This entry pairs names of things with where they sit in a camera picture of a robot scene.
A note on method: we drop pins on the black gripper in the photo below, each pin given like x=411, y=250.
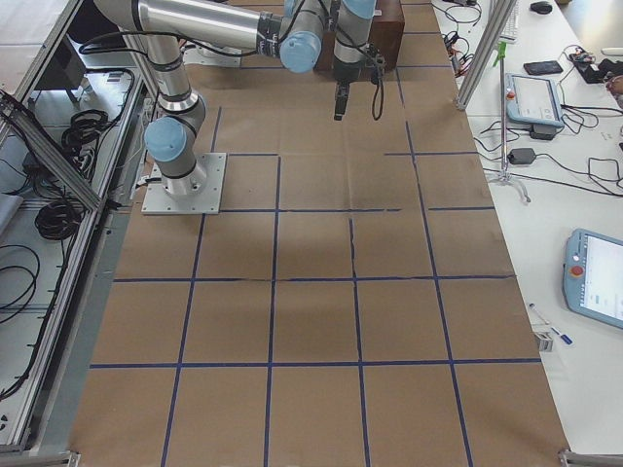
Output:
x=346, y=71

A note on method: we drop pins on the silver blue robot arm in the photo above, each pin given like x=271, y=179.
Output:
x=166, y=35

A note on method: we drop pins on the dark wooden drawer cabinet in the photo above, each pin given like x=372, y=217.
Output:
x=386, y=35

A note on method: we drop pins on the white keyboard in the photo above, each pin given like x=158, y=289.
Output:
x=509, y=32

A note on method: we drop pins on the silver tripod stand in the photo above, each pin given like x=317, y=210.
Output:
x=503, y=177

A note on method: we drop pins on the black power adapter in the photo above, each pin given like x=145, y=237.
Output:
x=521, y=156

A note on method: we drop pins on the upper teach pendant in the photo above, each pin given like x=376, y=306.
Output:
x=532, y=100

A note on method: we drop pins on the teach pendant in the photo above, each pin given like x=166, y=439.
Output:
x=532, y=100
x=592, y=277

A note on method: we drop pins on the black smartphone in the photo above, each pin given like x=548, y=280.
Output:
x=542, y=68

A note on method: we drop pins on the black computer mouse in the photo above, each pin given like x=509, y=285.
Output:
x=541, y=7

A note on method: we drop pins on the lower teach pendant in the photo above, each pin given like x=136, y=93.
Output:
x=592, y=277

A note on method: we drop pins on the white blue pen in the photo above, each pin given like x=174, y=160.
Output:
x=564, y=337

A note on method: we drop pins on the aluminium frame post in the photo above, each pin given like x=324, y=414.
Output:
x=498, y=14

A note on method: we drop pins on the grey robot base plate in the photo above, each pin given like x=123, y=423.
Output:
x=198, y=193

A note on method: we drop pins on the aluminium frame rail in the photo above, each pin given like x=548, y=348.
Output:
x=41, y=145

